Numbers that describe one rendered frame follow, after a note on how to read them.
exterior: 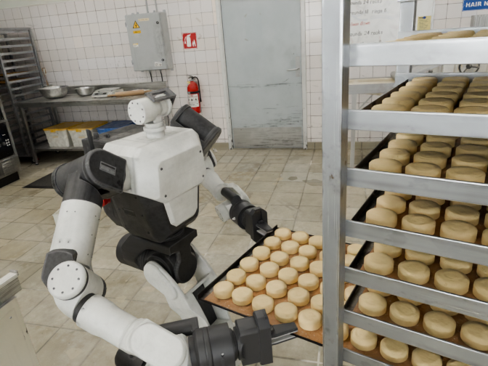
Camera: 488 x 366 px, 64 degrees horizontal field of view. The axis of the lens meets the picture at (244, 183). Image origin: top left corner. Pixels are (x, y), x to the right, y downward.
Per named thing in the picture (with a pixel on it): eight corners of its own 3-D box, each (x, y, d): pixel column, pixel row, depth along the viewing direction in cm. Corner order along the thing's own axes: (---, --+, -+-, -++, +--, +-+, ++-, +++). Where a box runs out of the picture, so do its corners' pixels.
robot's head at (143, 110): (131, 131, 107) (125, 99, 104) (157, 123, 115) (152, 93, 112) (148, 133, 104) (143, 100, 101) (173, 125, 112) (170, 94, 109)
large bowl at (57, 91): (34, 101, 527) (31, 90, 521) (54, 96, 561) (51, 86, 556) (58, 99, 517) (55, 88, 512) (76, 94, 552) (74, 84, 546)
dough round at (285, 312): (291, 327, 82) (290, 319, 82) (270, 319, 85) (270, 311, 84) (301, 312, 86) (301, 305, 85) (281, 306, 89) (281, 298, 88)
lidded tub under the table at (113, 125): (98, 147, 526) (94, 128, 517) (116, 138, 568) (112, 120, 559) (124, 147, 517) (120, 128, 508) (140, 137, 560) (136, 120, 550)
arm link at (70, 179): (46, 207, 93) (59, 157, 99) (80, 218, 99) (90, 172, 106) (76, 196, 87) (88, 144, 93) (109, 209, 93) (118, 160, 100)
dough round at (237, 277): (228, 287, 97) (227, 280, 96) (226, 276, 102) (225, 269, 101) (247, 284, 97) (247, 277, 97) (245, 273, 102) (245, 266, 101)
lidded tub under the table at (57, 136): (46, 147, 549) (41, 129, 540) (67, 138, 591) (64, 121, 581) (68, 147, 538) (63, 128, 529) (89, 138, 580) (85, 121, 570)
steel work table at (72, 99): (31, 165, 551) (11, 96, 515) (64, 150, 615) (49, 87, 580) (153, 167, 502) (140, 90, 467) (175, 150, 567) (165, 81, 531)
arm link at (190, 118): (173, 138, 138) (174, 122, 125) (189, 120, 141) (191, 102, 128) (200, 157, 138) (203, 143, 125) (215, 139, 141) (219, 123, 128)
